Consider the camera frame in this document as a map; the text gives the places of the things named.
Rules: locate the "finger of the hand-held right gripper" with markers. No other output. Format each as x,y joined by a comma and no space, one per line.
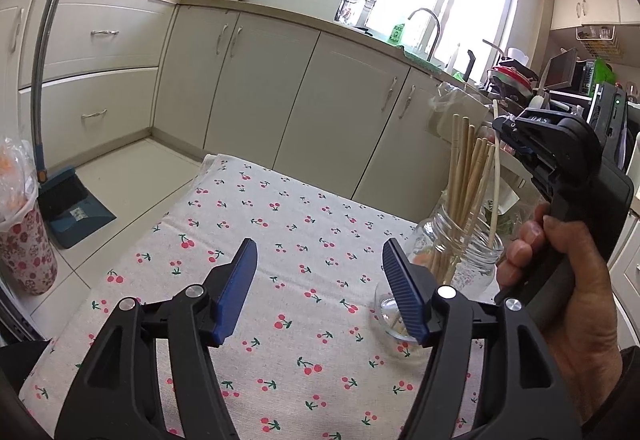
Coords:
535,147
530,123

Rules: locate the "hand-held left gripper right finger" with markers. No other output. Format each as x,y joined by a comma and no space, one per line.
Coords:
405,290

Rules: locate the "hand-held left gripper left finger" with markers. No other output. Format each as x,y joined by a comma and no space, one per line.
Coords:
235,290

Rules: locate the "clear glass jar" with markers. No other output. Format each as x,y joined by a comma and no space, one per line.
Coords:
465,275

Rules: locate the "bunch of wooden chopsticks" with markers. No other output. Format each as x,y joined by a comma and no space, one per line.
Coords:
457,159

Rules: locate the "person's right hand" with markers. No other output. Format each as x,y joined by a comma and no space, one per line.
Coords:
575,310

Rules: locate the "stack of pans and dishes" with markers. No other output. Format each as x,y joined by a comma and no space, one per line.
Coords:
510,77

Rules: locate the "black microwave oven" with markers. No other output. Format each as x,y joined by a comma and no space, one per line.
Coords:
560,69

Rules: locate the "cherry print tablecloth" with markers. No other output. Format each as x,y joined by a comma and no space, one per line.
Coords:
300,240

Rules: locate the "black countertop dispenser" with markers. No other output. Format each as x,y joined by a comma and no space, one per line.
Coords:
470,67

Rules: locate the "white hanging waste bin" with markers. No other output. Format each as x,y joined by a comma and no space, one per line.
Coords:
442,122

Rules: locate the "green bag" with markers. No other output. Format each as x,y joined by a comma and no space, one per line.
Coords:
602,74

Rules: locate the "chrome kitchen faucet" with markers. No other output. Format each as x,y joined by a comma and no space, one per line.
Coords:
438,32

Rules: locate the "green dish soap bottle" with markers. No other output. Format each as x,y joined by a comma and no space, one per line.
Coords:
397,33

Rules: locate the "clear windowsill jar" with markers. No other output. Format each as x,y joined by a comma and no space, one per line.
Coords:
357,9

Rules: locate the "cream kitchen base cabinets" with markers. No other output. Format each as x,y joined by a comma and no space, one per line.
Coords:
325,94

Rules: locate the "pink floral trash bin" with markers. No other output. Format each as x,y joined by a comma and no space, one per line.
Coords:
27,250

